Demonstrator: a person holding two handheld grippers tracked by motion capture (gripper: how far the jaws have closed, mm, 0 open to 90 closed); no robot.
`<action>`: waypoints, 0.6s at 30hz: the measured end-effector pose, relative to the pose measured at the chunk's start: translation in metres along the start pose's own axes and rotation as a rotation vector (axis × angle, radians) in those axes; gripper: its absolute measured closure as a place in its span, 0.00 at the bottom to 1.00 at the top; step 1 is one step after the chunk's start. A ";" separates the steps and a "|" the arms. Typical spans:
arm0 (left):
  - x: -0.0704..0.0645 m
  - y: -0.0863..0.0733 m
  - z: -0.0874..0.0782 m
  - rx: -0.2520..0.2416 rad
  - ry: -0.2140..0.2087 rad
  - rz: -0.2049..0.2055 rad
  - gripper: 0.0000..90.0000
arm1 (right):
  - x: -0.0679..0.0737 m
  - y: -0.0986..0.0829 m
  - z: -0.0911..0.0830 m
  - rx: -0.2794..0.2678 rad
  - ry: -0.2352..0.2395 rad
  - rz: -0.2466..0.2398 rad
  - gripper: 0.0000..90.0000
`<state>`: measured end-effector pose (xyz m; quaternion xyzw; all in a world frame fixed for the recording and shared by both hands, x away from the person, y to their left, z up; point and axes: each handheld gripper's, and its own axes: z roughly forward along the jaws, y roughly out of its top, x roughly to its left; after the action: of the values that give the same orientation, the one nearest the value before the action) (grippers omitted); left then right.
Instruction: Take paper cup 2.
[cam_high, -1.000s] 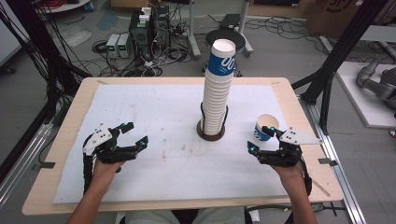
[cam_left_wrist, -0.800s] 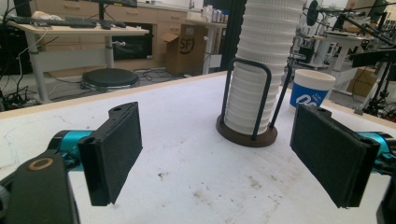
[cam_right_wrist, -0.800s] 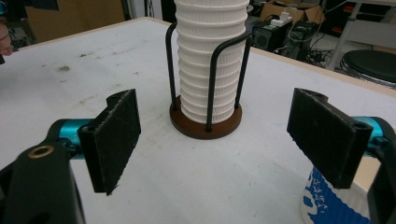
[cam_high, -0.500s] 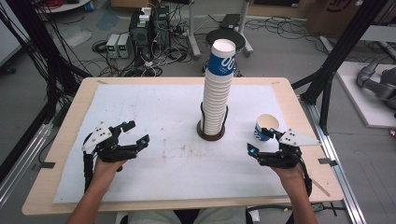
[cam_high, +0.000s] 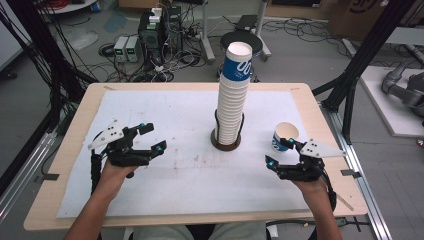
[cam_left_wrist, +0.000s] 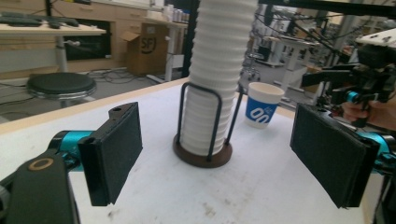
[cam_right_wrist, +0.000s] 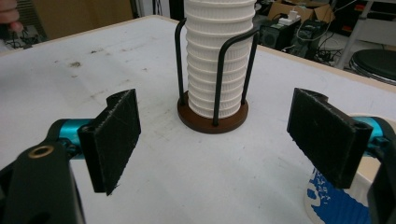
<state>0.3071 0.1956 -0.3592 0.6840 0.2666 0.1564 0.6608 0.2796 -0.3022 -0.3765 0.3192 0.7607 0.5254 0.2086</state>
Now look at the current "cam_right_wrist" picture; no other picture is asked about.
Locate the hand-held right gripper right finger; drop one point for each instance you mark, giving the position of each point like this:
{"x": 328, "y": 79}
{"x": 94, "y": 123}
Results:
{"x": 323, "y": 137}

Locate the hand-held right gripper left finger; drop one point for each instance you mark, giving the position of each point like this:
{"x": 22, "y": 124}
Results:
{"x": 112, "y": 143}

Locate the blue printed paper cup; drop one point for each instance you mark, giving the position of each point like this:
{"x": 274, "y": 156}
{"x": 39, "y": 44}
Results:
{"x": 336, "y": 207}

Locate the stack of white paper cups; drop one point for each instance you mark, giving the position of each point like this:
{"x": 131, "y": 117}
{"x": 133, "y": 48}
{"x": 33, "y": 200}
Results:
{"x": 205, "y": 46}

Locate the white table mat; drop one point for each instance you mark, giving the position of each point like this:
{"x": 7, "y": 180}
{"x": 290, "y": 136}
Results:
{"x": 186, "y": 174}

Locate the black round stool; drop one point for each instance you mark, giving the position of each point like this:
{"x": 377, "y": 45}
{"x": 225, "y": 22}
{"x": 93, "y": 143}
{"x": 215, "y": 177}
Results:
{"x": 376, "y": 63}

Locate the white metal table leg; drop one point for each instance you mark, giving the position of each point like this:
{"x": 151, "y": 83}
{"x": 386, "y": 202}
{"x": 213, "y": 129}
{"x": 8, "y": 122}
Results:
{"x": 355, "y": 34}

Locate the black computer tower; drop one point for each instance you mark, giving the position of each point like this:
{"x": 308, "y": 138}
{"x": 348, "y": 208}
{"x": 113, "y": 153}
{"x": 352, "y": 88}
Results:
{"x": 280, "y": 37}

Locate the open cardboard box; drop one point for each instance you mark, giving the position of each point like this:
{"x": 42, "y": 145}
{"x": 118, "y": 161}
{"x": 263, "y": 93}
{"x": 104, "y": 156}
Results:
{"x": 299, "y": 9}

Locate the brown wooden panel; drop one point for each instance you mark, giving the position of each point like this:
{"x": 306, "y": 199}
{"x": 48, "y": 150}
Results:
{"x": 77, "y": 15}

